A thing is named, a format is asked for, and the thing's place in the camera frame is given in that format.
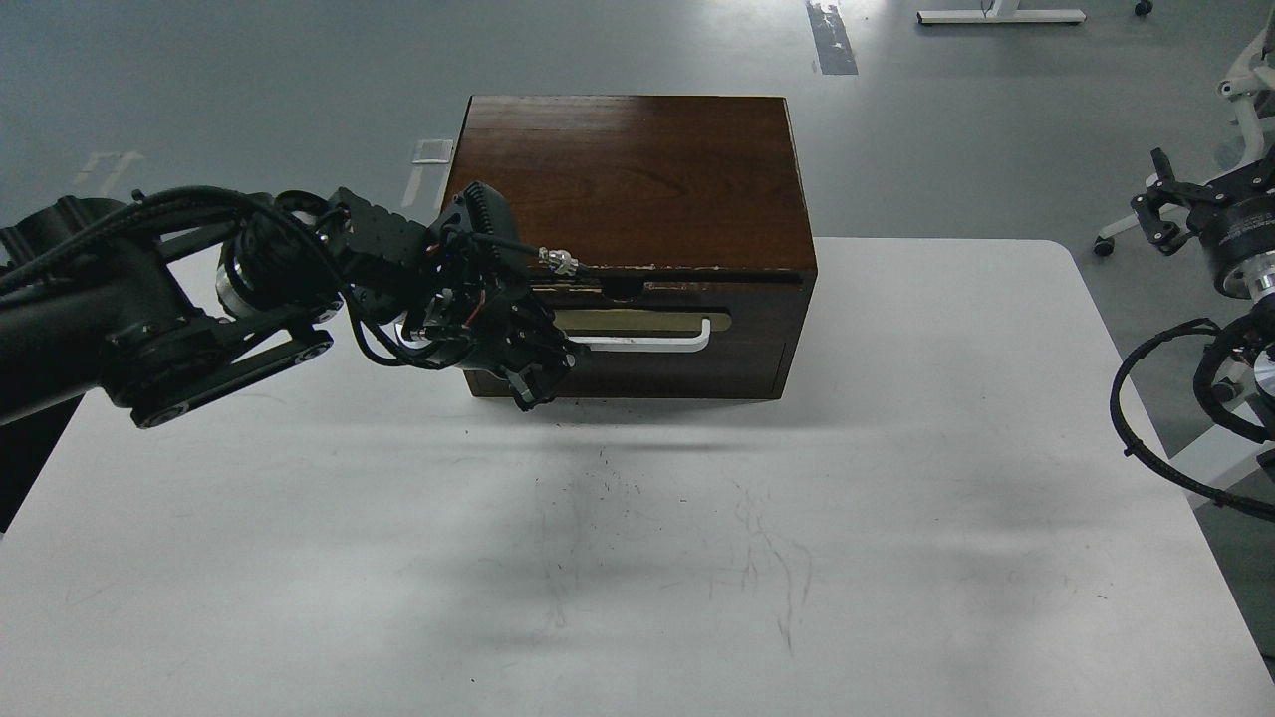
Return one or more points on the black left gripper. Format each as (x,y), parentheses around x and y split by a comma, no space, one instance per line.
(452,293)

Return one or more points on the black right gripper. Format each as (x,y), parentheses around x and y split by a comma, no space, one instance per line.
(1240,234)

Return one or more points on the wooden drawer with white handle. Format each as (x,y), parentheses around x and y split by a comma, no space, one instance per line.
(707,330)

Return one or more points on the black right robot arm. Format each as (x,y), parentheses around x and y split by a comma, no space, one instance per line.
(1165,212)

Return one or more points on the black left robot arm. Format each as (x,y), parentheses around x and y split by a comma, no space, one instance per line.
(175,299)

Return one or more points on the dark wooden drawer cabinet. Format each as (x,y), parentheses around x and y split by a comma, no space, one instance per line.
(648,189)

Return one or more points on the white desk foot bar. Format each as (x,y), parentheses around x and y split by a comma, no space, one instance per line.
(1000,13)

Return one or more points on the grey floor tape strip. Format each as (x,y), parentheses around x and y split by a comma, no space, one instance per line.
(834,54)

